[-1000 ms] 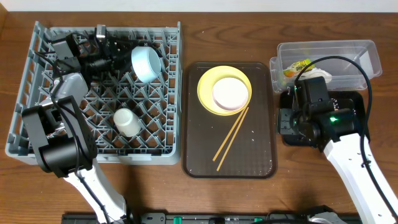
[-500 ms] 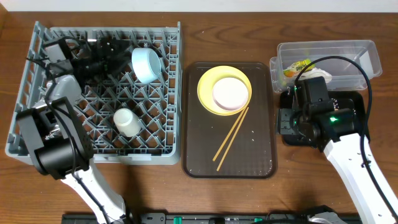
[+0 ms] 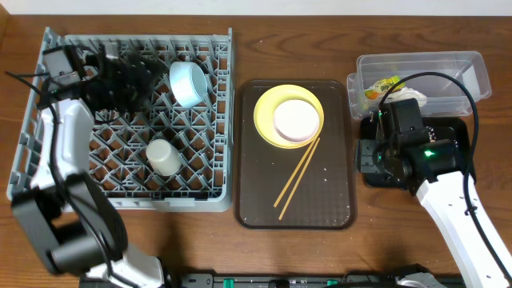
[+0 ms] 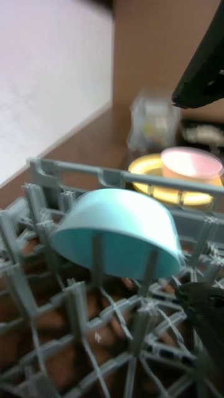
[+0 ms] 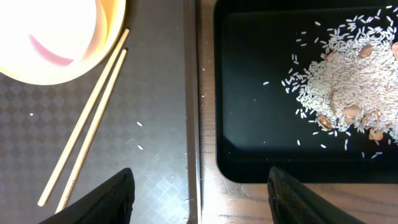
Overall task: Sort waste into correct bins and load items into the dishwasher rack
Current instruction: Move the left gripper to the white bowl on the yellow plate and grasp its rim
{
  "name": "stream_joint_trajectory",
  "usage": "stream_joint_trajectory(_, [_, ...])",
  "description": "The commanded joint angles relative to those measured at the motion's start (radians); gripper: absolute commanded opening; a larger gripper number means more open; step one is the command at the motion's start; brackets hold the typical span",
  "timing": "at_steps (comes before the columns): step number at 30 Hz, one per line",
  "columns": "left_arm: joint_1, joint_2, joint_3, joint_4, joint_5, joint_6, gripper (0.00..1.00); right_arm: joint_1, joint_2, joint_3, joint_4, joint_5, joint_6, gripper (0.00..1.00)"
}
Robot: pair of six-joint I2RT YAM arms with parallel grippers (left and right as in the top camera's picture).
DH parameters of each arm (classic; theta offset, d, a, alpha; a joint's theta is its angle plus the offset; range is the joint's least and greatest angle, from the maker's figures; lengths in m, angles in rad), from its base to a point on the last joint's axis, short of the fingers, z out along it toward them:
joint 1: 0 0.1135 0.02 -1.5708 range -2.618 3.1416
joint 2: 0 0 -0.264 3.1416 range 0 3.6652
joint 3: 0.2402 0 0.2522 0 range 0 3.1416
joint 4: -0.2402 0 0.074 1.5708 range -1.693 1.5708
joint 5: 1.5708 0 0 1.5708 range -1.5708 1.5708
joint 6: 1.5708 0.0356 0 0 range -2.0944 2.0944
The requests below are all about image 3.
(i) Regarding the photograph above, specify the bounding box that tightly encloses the dark brown serving tray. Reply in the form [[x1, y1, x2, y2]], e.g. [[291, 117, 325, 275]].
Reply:
[[234, 80, 357, 230]]

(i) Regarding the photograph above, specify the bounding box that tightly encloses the green snack wrapper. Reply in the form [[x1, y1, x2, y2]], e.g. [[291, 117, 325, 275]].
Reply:
[[364, 76, 401, 100]]

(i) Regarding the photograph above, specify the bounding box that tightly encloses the yellow round plate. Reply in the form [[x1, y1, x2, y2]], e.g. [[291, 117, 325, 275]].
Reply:
[[254, 84, 325, 149]]

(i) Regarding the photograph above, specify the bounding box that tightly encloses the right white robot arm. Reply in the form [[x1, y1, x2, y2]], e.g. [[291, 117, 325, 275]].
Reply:
[[356, 123, 511, 287]]

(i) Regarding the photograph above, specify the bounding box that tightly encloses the white tissue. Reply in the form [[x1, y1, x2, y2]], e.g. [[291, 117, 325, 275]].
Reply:
[[386, 87, 427, 107]]

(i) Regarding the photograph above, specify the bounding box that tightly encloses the light blue bowl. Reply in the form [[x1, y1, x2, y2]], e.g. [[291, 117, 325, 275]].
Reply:
[[170, 62, 208, 108]]

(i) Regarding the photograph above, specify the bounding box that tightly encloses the clear plastic waste bin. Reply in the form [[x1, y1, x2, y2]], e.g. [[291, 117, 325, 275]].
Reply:
[[347, 51, 492, 119]]

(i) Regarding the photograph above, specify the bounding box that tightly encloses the upper wooden chopstick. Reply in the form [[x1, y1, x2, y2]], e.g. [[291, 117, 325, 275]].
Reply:
[[274, 138, 319, 207]]

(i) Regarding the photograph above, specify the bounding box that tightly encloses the wooden chopstick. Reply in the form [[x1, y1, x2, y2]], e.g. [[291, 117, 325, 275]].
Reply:
[[278, 138, 320, 221], [274, 138, 319, 207]]

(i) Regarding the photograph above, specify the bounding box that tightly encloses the pink white bowl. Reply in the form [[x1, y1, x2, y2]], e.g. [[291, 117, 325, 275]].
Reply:
[[273, 99, 320, 142]]

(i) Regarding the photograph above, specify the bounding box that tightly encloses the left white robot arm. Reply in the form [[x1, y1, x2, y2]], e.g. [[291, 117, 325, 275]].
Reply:
[[11, 45, 166, 287]]

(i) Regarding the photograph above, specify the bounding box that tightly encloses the pale green cup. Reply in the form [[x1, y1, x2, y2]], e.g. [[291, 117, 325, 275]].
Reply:
[[146, 139, 182, 177]]

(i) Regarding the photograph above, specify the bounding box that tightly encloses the lower wooden chopstick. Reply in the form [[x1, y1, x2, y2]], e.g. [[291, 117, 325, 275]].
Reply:
[[278, 138, 320, 221]]

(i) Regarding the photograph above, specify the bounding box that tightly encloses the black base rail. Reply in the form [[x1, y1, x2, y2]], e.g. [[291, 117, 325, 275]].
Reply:
[[176, 264, 466, 288]]

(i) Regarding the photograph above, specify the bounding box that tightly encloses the grey plastic dishwasher rack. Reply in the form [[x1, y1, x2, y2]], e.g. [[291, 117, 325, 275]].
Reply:
[[6, 26, 234, 213]]

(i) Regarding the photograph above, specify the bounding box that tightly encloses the black waste tray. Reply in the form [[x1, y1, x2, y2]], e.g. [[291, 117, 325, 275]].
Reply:
[[354, 117, 470, 194]]

